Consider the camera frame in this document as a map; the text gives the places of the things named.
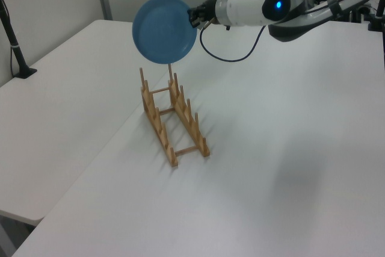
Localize thin gripper cable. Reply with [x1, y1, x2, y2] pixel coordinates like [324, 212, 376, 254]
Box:
[198, 21, 269, 63]

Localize wooden plate rack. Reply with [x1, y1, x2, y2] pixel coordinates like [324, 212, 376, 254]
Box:
[138, 63, 211, 168]

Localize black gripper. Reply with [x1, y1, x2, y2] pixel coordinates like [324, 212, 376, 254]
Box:
[187, 0, 220, 30]

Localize black camera pole stand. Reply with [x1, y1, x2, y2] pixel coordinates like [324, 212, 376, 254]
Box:
[0, 0, 39, 79]

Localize black clamp stand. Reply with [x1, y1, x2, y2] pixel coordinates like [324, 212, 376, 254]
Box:
[367, 0, 385, 32]

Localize blue round plate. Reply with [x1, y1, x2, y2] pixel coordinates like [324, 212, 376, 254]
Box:
[132, 0, 199, 65]

